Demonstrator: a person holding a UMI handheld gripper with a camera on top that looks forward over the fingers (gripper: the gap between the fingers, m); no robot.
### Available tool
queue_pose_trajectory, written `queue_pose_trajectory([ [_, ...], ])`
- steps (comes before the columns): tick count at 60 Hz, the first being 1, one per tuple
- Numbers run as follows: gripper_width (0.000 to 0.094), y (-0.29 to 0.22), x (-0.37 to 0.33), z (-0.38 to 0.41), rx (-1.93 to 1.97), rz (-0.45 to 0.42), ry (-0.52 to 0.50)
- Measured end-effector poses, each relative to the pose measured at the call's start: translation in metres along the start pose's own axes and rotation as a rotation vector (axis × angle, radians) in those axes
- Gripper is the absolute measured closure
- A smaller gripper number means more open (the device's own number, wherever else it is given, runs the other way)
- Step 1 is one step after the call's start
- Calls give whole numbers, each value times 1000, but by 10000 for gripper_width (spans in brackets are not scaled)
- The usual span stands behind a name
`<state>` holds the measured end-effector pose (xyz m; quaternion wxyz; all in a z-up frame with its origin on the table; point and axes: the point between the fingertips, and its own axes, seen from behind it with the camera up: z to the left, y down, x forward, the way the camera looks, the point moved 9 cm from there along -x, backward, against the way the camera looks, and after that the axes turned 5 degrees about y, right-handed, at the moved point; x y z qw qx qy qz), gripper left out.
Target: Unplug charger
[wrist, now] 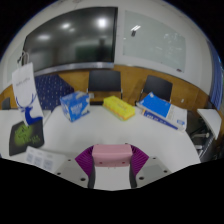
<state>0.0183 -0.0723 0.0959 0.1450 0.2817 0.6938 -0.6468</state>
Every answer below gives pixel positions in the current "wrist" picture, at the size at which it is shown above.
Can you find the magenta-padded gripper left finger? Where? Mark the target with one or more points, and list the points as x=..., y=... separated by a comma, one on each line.
x=85, y=161

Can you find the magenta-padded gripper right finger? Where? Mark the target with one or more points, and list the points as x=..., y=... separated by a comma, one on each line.
x=140, y=160

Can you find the pink charger block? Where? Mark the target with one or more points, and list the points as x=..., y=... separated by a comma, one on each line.
x=111, y=155

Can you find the white and blue box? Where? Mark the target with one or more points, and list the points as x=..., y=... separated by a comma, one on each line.
x=176, y=120

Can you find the blue tissue box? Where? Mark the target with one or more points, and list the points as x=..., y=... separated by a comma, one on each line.
x=75, y=106

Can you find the yellow box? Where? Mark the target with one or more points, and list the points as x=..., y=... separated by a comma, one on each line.
x=119, y=107

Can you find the blue notebook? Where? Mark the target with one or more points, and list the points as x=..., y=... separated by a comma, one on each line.
x=155, y=104

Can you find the small white side table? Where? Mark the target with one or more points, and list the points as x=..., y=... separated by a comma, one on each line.
x=210, y=120

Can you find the group of black chairs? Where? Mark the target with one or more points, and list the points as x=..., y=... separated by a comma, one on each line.
x=104, y=81

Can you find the white paper bag blue deer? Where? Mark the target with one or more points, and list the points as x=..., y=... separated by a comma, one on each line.
x=25, y=86

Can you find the large glass whiteboard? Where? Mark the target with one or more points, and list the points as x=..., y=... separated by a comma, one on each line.
x=153, y=40

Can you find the small glass whiteboard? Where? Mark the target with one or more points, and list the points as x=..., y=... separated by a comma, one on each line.
x=13, y=63

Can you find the large black wall screen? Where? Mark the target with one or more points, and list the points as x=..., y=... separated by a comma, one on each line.
x=73, y=38

